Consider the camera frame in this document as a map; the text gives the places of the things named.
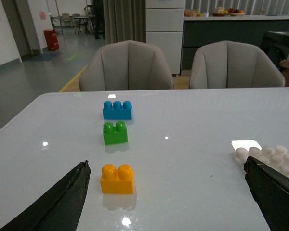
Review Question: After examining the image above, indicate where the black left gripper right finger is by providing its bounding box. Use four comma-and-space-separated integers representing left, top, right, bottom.
244, 156, 289, 231

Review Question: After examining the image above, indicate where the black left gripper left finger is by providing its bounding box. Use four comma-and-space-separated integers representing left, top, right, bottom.
0, 161, 91, 231

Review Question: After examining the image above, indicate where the white studded base plate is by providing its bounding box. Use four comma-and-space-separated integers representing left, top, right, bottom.
233, 145, 289, 178

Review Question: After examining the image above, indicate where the yellow toy block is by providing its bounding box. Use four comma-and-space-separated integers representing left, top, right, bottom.
100, 164, 134, 194

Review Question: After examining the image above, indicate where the green toy block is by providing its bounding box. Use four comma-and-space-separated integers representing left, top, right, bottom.
103, 121, 128, 145

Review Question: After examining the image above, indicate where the blue toy block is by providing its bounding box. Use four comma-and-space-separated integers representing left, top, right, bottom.
103, 101, 133, 120

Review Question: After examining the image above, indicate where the right beige chair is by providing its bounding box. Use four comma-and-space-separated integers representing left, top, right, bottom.
190, 41, 285, 89

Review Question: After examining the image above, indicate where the beige chair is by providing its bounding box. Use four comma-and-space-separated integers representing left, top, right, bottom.
190, 41, 285, 89
79, 40, 174, 91

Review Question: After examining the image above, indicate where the black appliance box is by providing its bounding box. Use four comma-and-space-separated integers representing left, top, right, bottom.
260, 31, 289, 72

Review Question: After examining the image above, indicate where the left beige chair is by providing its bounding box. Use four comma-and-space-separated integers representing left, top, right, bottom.
79, 40, 174, 91

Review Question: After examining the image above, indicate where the red bin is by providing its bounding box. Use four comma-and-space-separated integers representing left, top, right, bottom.
44, 29, 59, 51

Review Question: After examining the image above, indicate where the dark counter cabinet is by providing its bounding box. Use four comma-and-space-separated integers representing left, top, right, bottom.
181, 16, 289, 70

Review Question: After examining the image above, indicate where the fruit bowl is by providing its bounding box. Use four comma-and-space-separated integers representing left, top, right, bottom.
228, 8, 245, 16

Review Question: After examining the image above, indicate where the beige curtain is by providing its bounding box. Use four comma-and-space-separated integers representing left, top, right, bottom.
103, 0, 146, 44

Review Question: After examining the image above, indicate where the person in black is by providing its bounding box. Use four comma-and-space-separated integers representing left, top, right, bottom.
92, 0, 105, 39

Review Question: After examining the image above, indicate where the white cabinet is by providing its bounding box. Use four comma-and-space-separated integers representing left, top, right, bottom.
145, 0, 185, 75

